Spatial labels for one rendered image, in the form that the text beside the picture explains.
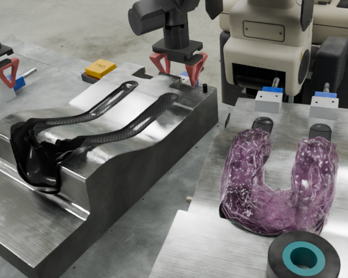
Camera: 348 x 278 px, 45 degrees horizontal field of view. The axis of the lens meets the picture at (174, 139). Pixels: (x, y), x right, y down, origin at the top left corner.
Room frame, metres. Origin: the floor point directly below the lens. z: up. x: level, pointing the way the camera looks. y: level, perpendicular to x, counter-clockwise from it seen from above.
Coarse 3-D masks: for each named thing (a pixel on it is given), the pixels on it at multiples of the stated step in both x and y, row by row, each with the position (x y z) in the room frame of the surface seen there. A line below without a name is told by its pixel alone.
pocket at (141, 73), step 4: (140, 68) 0.88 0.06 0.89; (144, 68) 0.89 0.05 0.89; (136, 72) 0.87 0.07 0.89; (140, 72) 0.88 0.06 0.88; (144, 72) 0.88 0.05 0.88; (136, 76) 0.87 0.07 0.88; (140, 76) 0.88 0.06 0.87; (144, 76) 0.88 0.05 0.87; (148, 76) 0.87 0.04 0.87; (152, 76) 0.86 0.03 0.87; (148, 80) 0.87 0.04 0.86
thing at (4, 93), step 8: (32, 72) 1.05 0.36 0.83; (0, 80) 0.98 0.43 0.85; (8, 80) 0.98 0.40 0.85; (16, 80) 1.00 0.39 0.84; (0, 88) 0.96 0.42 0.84; (8, 88) 0.97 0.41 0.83; (16, 88) 0.99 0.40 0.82; (0, 96) 0.96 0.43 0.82; (8, 96) 0.97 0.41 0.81; (16, 96) 0.98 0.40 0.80
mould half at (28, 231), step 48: (96, 96) 0.79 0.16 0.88; (144, 96) 0.76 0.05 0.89; (192, 96) 0.73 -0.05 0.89; (0, 144) 0.62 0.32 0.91; (144, 144) 0.60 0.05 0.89; (192, 144) 0.68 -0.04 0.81; (0, 192) 0.55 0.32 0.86; (48, 192) 0.54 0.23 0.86; (96, 192) 0.48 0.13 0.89; (144, 192) 0.56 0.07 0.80; (0, 240) 0.44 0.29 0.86; (48, 240) 0.43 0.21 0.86; (96, 240) 0.46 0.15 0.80
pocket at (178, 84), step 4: (180, 80) 0.81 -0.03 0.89; (172, 84) 0.80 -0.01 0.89; (176, 84) 0.81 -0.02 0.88; (180, 84) 0.81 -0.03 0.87; (184, 84) 0.81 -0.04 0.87; (176, 88) 0.80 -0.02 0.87; (180, 88) 0.81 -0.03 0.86; (184, 88) 0.80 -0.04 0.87; (188, 88) 0.80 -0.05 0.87; (192, 88) 0.79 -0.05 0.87; (188, 92) 0.79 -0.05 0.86
